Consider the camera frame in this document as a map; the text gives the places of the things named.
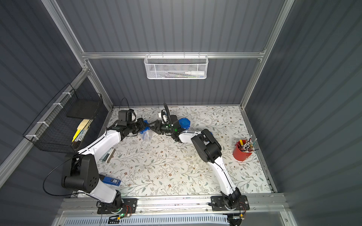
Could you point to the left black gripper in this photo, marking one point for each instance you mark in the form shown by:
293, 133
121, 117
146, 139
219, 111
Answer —
140, 125

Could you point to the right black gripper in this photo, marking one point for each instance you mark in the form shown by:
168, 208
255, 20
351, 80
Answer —
160, 126

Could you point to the blue-lid clear jar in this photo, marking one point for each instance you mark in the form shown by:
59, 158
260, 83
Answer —
146, 134
184, 123

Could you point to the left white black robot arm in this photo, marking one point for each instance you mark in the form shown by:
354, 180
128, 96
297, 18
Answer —
80, 171

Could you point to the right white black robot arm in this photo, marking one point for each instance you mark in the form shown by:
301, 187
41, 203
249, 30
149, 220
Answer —
207, 147

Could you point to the yellow sticky notes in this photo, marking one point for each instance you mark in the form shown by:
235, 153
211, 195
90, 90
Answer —
80, 127

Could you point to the blue small box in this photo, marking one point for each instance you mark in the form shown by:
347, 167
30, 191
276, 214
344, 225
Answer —
110, 181

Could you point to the white tube in basket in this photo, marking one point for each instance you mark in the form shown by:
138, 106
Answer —
197, 74

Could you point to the red pen cup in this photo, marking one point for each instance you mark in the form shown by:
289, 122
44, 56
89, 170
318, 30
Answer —
239, 152

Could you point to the white wire mesh basket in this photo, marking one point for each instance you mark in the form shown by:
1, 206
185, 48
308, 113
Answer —
174, 68

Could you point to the black wire wall basket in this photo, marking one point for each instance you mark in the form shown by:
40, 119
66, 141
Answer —
54, 132

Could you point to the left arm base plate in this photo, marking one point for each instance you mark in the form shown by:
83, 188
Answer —
119, 206

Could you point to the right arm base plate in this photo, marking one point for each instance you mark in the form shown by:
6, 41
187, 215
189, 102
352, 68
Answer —
221, 203

